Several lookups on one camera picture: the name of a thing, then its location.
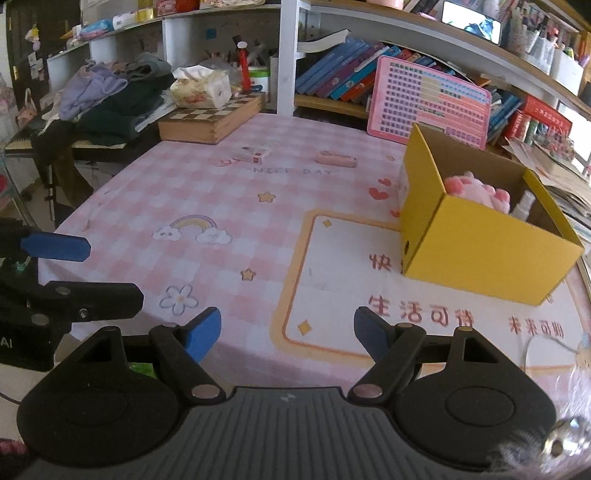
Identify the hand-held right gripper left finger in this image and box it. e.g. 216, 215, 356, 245
55, 307, 227, 403

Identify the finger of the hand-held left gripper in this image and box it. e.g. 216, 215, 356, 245
0, 219, 92, 264
25, 281, 145, 334

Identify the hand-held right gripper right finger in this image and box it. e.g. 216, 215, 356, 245
347, 306, 506, 406

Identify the yellow cardboard box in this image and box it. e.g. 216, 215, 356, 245
398, 122, 586, 308

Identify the pink plush toy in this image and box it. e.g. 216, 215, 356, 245
444, 171, 512, 214

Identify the white pen container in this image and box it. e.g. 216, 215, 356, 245
551, 46, 585, 95

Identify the dark side table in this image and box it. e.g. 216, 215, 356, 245
4, 134, 153, 204

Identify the pile of clothes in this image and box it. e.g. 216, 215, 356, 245
30, 52, 176, 160

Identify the pink oblong case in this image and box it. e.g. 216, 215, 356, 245
316, 150, 358, 168

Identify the white red small box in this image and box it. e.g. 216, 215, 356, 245
230, 147, 274, 165

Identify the wooden chess box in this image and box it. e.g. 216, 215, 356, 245
158, 91, 266, 145

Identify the floral tissue pack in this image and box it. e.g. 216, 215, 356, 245
170, 65, 232, 109

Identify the furry sleeve with metal button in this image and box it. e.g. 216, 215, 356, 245
489, 413, 591, 472

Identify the pink learning board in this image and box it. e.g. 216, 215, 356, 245
367, 55, 492, 151

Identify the stack of papers and books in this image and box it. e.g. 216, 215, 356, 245
501, 136, 591, 241

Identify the red pen with white cap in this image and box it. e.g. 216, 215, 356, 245
236, 41, 252, 93

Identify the white green cup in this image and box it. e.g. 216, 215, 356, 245
249, 67, 271, 93

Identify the row of blue books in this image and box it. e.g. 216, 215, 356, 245
294, 37, 522, 139

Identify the red boxed book set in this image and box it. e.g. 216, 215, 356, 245
503, 95, 573, 148

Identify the white bookshelf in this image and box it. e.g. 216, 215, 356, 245
46, 0, 591, 121

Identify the open white book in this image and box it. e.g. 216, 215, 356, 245
296, 28, 352, 55

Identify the phone showing video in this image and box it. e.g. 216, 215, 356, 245
441, 0, 503, 46

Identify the clear pen holder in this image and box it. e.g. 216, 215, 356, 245
505, 18, 555, 75

